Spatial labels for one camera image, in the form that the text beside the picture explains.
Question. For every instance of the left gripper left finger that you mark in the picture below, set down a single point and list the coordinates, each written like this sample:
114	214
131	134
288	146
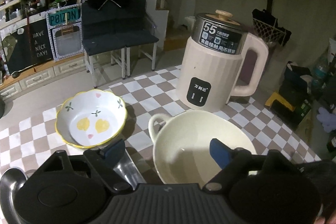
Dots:
103	162

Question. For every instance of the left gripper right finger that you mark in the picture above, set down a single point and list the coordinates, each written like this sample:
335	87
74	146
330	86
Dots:
235	165

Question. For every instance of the lemon pattern ceramic bowl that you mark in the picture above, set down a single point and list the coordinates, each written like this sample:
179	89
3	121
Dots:
90	119

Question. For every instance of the cream two-handled ceramic bowl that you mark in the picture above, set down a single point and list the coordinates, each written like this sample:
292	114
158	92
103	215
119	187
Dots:
181	145

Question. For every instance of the large square steel tray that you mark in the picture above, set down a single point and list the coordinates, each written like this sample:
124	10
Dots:
127	170

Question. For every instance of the rounded steel bowl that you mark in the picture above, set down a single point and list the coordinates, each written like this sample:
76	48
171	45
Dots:
11	181

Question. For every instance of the yellow stool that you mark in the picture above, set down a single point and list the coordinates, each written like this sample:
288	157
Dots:
277	97

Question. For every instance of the cream electric kettle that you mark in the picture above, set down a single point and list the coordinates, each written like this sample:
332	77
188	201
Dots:
213	59

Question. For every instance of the black have a nice day sign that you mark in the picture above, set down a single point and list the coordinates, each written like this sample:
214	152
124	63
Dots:
26	44

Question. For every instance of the basket with net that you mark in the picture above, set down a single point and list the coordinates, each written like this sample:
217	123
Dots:
267	28

